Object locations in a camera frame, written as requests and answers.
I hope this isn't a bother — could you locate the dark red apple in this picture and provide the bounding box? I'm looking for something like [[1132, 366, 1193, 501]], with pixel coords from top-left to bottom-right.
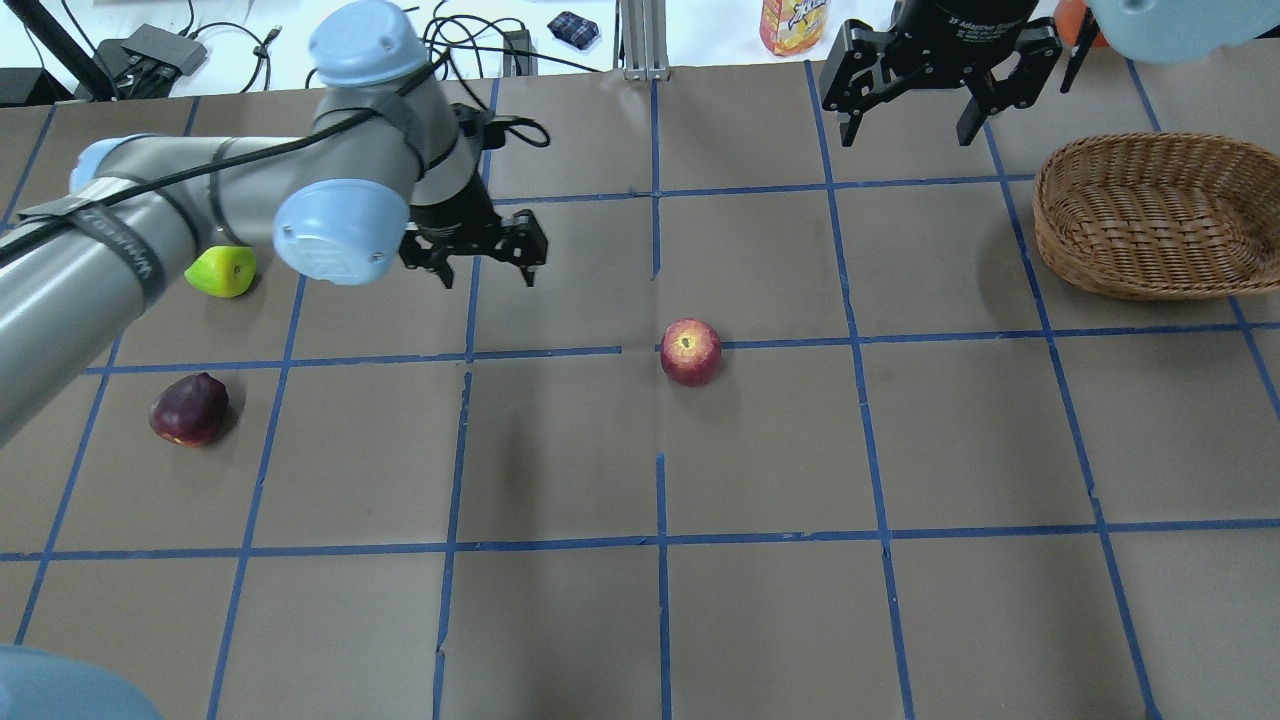
[[148, 373, 230, 448]]

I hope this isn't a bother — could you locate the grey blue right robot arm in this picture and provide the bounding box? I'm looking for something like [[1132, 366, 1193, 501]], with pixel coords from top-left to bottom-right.
[[815, 1, 1279, 147]]

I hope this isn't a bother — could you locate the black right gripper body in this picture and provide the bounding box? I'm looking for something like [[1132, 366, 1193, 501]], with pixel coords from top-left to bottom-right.
[[820, 1, 1062, 111]]

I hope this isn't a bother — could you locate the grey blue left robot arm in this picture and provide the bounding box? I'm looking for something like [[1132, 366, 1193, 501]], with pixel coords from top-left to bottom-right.
[[1, 1, 549, 439]]

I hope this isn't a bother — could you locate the woven wicker basket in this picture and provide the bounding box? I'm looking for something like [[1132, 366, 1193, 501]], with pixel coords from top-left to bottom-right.
[[1032, 132, 1279, 302]]

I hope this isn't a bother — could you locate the black adapter box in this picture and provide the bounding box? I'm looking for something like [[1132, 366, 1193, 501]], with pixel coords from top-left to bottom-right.
[[93, 24, 209, 88]]

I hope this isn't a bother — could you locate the aluminium frame post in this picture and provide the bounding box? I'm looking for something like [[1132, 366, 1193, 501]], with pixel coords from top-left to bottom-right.
[[614, 0, 669, 82]]

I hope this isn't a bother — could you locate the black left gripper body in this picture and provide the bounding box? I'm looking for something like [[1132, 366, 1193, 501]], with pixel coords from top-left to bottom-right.
[[399, 102, 549, 272]]

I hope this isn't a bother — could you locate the orange juice bottle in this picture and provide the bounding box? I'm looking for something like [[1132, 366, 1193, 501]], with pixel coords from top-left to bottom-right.
[[758, 0, 829, 56]]

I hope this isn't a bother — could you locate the dark blue checkered pouch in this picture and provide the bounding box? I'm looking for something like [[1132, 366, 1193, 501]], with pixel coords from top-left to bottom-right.
[[547, 12, 602, 51]]

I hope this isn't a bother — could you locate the red yellow apple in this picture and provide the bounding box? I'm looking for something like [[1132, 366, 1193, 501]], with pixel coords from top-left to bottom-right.
[[659, 316, 722, 388]]

